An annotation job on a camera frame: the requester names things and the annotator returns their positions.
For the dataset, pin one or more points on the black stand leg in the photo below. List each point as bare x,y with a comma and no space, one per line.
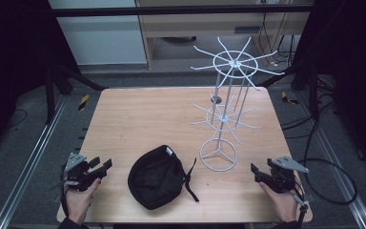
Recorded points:
313,92
49,95

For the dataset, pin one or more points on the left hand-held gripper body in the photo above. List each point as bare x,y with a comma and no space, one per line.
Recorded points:
76,173

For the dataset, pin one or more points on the person's right hand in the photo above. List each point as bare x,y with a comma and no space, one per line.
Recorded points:
281,203

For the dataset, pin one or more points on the aluminium floor rail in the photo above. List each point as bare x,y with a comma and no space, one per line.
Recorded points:
340,165
28,165

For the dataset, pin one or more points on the yellow black striped tape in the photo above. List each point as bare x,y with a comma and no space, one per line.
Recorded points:
83,102
288,98

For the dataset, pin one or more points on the person's left hand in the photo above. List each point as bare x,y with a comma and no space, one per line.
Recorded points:
79,200

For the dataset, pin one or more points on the black cap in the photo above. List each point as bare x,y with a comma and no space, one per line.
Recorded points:
155,178

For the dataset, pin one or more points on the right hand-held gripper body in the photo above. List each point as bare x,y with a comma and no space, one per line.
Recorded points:
282,175

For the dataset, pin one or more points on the black horizontal frame bar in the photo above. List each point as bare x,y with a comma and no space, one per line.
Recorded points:
171,11

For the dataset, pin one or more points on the white cabinet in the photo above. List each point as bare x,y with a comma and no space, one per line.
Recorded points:
101,38

